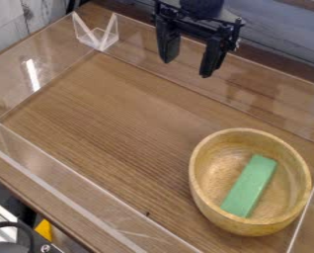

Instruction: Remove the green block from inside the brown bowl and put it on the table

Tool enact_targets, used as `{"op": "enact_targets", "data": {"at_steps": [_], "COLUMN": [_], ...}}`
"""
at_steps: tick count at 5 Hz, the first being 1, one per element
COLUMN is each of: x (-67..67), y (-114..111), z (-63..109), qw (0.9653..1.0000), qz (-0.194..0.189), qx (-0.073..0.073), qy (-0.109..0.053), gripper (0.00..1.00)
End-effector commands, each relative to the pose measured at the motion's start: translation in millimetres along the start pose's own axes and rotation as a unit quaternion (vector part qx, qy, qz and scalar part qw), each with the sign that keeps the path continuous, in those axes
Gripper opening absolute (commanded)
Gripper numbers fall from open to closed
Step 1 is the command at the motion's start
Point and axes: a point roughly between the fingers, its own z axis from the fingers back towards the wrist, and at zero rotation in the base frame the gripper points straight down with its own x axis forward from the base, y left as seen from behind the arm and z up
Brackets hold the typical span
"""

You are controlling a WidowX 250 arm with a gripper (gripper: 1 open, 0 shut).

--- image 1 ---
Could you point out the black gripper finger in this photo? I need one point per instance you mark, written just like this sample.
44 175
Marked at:
167 40
212 57

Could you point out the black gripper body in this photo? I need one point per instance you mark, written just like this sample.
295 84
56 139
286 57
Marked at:
201 18

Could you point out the green rectangular block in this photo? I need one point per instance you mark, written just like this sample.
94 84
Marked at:
245 192

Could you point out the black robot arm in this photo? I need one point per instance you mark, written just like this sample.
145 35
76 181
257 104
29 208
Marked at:
204 20

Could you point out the brown wooden bowl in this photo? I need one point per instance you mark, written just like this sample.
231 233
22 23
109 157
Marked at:
216 162

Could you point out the yellow label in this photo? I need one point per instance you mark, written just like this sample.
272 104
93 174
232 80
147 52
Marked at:
44 230

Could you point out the clear acrylic corner bracket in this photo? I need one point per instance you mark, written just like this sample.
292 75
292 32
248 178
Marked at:
96 38

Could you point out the clear acrylic tray wall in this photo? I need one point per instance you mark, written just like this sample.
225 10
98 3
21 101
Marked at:
98 126

